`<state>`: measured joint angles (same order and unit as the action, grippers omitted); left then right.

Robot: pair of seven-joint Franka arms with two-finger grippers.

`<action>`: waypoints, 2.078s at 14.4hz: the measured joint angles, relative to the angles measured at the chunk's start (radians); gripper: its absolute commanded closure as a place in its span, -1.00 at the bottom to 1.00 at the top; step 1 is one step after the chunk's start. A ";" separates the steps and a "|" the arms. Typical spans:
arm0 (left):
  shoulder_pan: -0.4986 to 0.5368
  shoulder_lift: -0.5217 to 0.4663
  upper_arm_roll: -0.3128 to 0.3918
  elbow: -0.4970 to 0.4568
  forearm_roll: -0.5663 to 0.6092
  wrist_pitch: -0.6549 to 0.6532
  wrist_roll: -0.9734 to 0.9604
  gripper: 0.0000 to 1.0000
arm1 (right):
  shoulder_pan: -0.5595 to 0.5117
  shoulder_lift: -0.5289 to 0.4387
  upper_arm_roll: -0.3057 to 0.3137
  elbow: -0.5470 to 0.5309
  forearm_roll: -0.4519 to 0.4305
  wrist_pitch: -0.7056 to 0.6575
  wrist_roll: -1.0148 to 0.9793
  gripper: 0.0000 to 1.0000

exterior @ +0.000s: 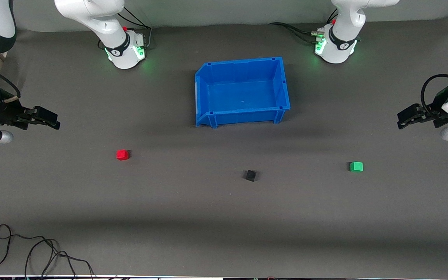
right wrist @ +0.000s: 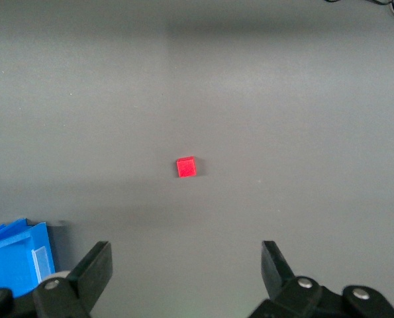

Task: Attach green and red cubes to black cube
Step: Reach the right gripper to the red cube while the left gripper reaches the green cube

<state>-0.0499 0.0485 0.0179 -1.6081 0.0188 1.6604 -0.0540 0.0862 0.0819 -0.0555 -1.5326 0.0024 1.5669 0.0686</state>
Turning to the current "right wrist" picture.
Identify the blue plastic storage bin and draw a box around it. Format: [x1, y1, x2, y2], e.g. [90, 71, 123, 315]
[0, 217, 56, 299]

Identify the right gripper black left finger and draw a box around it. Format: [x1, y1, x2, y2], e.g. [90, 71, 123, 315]
[0, 240, 114, 318]

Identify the small red cube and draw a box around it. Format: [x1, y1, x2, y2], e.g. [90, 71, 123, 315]
[175, 156, 197, 179]

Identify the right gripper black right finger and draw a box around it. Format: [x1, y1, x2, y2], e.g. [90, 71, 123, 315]
[248, 240, 394, 318]

